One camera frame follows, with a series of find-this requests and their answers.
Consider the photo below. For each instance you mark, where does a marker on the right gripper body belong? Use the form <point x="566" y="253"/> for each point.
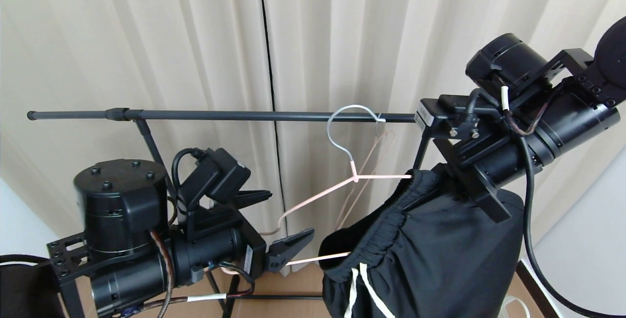
<point x="494" y="161"/>

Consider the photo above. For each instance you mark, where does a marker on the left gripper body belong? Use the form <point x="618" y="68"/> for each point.
<point x="215" y="254"/>

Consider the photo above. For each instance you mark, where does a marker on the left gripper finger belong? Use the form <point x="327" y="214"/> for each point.
<point x="291" y="249"/>
<point x="254" y="198"/>

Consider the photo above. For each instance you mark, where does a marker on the pink clothes hanger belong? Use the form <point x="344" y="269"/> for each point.
<point x="354" y="177"/>
<point x="371" y="170"/>

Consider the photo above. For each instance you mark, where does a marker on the black shorts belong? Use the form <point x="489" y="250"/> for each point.
<point x="440" y="259"/>

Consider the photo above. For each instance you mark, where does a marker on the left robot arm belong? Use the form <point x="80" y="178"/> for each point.
<point x="122" y="200"/>

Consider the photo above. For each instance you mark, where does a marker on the black clothes rack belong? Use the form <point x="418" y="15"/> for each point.
<point x="195" y="115"/>

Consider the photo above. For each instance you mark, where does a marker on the white laundry basket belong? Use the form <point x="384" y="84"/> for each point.
<point x="527" y="309"/>

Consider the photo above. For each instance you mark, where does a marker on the beige curtain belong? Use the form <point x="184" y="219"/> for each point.
<point x="146" y="39"/>

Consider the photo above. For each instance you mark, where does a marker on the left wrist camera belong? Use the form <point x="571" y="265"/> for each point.
<point x="220" y="176"/>

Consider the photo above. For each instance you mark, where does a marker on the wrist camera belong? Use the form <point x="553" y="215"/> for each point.
<point x="459" y="117"/>
<point x="220" y="176"/>

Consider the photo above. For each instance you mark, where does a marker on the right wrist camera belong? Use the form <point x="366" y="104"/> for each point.
<point x="459" y="117"/>

